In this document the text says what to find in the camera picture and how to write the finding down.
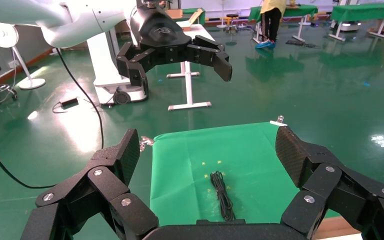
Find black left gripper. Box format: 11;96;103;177
115;5;233;88

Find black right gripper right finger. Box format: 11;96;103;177
275;125;384;240

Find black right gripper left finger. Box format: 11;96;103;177
21;128;160;240

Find black data cable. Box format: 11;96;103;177
209;170;237;223

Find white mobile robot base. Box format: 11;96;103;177
339;20;361;33

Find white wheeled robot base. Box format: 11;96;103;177
86;28;149;106

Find white bare table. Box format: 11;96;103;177
166;23;217;112

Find open cardboard carton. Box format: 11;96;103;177
164;7;205;33

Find metal cloth clamp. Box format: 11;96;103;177
139;135;155;153
269;114;289;128

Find white fan stand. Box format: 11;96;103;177
216;0;230;30

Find small black stool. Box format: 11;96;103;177
224;13;241;33

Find green tablecloth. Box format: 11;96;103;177
149;121;342;227

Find black power adapter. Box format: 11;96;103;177
52;96;80;114

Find person in yellow top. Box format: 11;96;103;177
254;0;288;50

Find black floor power strip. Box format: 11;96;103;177
285;39;318;49

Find table with green cloth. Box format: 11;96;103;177
328;2;384;43
247;3;319;45

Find white standing fan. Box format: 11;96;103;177
0;22;46;91

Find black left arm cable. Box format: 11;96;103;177
0;47;105;190

